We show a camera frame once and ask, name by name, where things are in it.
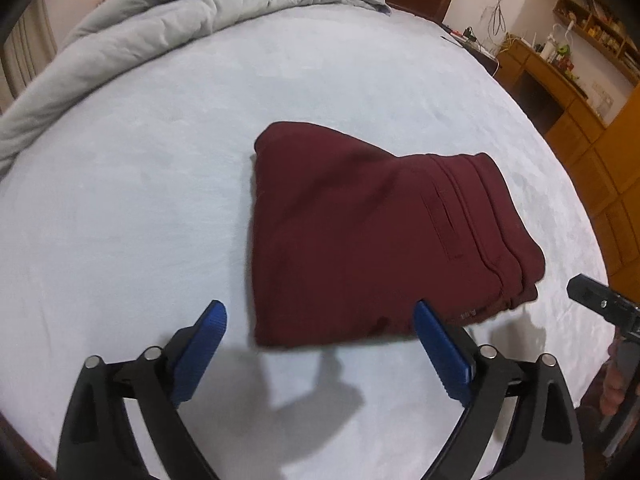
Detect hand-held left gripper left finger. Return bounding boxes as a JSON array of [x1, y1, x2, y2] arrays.
[[55, 300, 230, 480]]

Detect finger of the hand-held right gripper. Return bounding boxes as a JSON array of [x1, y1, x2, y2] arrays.
[[567, 274, 640, 335]]

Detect light blue bed sheet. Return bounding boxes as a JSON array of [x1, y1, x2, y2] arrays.
[[0, 0, 615, 480]]

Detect power strip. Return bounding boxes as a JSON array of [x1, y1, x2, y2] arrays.
[[440, 25, 498, 63]]

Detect beige curtain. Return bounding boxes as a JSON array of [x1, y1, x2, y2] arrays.
[[0, 0, 58, 113]]

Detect maroon pants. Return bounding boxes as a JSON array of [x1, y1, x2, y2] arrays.
[[248, 121, 547, 348]]

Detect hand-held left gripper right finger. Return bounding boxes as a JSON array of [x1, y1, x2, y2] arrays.
[[412, 300, 586, 480]]

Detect grey duvet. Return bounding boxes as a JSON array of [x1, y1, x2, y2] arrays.
[[0, 0, 392, 177]]

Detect wooden cabinet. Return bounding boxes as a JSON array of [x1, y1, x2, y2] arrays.
[[544, 74, 640, 281]]

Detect wooden desk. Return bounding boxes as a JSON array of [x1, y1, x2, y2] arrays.
[[494, 35, 610, 147]]

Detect wooden wall shelf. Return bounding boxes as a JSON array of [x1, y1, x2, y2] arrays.
[[551, 0, 640, 70]]

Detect hanging wall cables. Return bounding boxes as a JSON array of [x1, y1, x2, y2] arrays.
[[479, 0, 532, 56]]

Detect person's right hand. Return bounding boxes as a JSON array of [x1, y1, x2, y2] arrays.
[[601, 339, 629, 417]]

